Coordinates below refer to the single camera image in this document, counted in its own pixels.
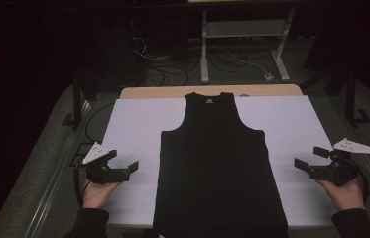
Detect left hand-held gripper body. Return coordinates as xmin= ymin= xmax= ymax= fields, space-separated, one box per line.
xmin=82 ymin=142 xmax=131 ymax=185

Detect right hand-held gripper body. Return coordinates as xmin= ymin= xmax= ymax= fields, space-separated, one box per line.
xmin=307 ymin=137 xmax=370 ymax=188

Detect black tank top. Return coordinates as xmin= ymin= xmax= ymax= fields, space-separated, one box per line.
xmin=152 ymin=91 xmax=289 ymax=238

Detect person's left hand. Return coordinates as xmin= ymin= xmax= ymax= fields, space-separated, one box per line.
xmin=81 ymin=179 xmax=123 ymax=210

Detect person's right hand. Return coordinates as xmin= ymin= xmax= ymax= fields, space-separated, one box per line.
xmin=315 ymin=178 xmax=367 ymax=213

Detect white table cover sheet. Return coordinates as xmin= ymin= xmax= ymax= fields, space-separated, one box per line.
xmin=101 ymin=95 xmax=339 ymax=229

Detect black metal stand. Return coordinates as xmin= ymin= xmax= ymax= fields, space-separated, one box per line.
xmin=62 ymin=70 xmax=91 ymax=129
xmin=343 ymin=65 xmax=370 ymax=129

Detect left hand-held gripper black cable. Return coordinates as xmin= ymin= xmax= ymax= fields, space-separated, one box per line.
xmin=72 ymin=163 xmax=91 ymax=209

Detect thin black curved cable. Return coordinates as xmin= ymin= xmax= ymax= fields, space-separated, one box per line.
xmin=84 ymin=102 xmax=116 ymax=144

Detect black floor cables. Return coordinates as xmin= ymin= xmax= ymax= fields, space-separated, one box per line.
xmin=143 ymin=62 xmax=190 ymax=87

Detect white cable with plug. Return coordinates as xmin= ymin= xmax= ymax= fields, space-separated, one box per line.
xmin=225 ymin=51 xmax=275 ymax=82

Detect grey metal desk frame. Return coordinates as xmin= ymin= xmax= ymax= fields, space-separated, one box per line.
xmin=199 ymin=6 xmax=297 ymax=84

